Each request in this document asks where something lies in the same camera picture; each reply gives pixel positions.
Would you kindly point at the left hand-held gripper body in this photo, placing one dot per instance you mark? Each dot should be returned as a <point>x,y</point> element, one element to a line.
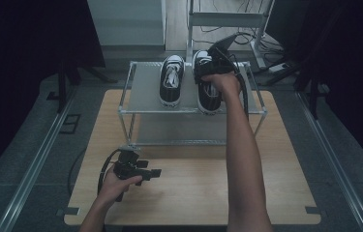
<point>127,166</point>

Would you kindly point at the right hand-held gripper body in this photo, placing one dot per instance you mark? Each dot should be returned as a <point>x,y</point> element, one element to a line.
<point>217,63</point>

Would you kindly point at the black white canvas sneaker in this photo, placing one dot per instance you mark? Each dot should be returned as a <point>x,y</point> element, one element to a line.
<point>171,93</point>
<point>209,103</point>

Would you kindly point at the grey metal shoe rack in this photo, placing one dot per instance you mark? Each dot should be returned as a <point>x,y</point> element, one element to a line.
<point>146,93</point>

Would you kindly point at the person's right hand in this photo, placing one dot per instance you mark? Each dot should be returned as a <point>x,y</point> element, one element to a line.
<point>222,83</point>

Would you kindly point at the person's left hand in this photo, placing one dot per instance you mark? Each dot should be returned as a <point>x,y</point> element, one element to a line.
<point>114,188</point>

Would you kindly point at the white metal stand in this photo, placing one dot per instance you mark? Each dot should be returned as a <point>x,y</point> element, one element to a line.
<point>224,19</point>

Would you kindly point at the white power strip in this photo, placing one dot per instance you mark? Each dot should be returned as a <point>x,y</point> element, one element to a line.
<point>277,67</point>

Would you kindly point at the black tripod stand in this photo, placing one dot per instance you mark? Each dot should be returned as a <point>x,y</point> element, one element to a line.
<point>63,80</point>
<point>311,80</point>

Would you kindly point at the white cabinet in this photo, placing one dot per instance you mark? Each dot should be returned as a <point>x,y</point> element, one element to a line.
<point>127,22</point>

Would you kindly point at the dark curtain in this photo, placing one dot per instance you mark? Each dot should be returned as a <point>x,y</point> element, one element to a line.
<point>347,64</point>
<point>24,64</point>

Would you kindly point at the aluminium floor rail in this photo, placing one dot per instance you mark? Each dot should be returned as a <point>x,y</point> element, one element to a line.
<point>34,167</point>
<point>337,167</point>

